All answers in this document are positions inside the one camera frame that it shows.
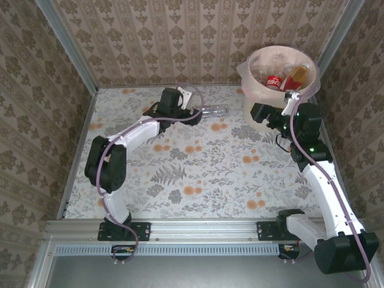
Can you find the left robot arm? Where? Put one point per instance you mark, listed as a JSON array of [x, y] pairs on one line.
[[138, 132]]

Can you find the aluminium frame post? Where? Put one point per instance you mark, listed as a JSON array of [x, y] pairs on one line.
[[67, 45], [342, 30]]

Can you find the aluminium frame rail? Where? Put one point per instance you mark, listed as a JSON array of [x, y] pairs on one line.
[[69, 192], [327, 135], [135, 86]]

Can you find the red cola label plastic bottle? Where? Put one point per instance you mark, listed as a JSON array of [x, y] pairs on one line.
[[274, 81]]

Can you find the grey metal panel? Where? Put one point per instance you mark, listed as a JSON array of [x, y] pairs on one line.
[[195, 273]]

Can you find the long clear plastic bottle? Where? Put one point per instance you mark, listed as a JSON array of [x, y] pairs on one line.
[[217, 111]]

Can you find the clear bottle with clear cap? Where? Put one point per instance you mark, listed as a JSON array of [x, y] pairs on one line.
[[261, 71]]

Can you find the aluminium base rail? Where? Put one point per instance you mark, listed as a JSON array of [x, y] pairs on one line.
[[204, 229]]

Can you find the round white bin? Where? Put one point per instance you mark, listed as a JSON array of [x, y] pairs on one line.
[[246, 108]]

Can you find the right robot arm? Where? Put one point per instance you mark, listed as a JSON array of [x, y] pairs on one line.
[[321, 186]]

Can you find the amber tea plastic bottle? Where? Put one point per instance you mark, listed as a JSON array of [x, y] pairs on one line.
[[300, 73]]

